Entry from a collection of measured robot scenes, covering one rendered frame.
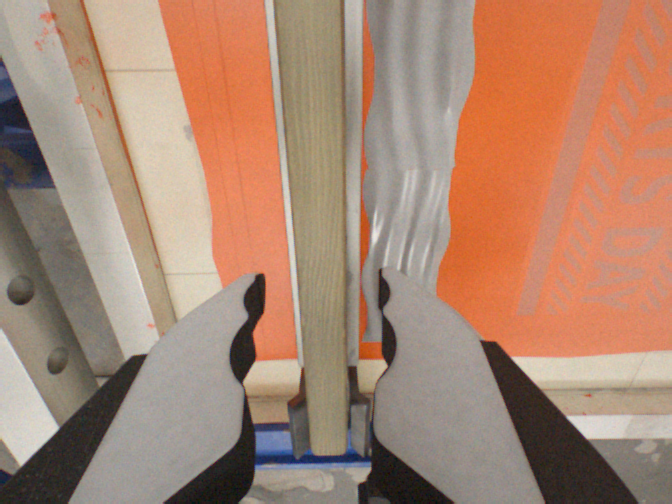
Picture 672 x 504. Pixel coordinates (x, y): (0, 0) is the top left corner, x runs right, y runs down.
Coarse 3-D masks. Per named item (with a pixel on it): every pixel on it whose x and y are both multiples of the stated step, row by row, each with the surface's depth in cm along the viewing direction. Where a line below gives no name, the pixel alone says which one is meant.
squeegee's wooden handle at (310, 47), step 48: (288, 0) 14; (336, 0) 14; (288, 48) 15; (336, 48) 15; (288, 96) 15; (336, 96) 15; (288, 144) 16; (336, 144) 16; (336, 192) 17; (336, 240) 19; (336, 288) 20; (336, 336) 22; (336, 384) 24; (336, 432) 26
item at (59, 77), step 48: (0, 0) 19; (48, 0) 20; (0, 48) 20; (48, 48) 20; (96, 48) 23; (48, 96) 22; (96, 96) 23; (48, 144) 23; (96, 144) 23; (96, 192) 24; (96, 240) 26; (144, 240) 28; (144, 288) 28; (144, 336) 30; (624, 432) 37
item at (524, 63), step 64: (192, 0) 22; (256, 0) 22; (512, 0) 23; (576, 0) 23; (192, 64) 24; (256, 64) 24; (512, 64) 24; (192, 128) 26; (256, 128) 26; (512, 128) 26
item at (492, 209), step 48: (240, 192) 28; (480, 192) 28; (528, 192) 28; (240, 240) 30; (480, 240) 30; (528, 240) 30; (288, 288) 32; (480, 288) 33; (288, 336) 35; (528, 336) 35; (576, 336) 35; (624, 336) 36
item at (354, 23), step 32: (352, 0) 19; (352, 32) 20; (352, 64) 21; (352, 96) 21; (352, 128) 22; (352, 160) 23; (288, 192) 24; (352, 192) 24; (288, 224) 25; (352, 224) 25; (288, 256) 26; (352, 256) 26; (352, 288) 28; (352, 320) 29; (352, 352) 31
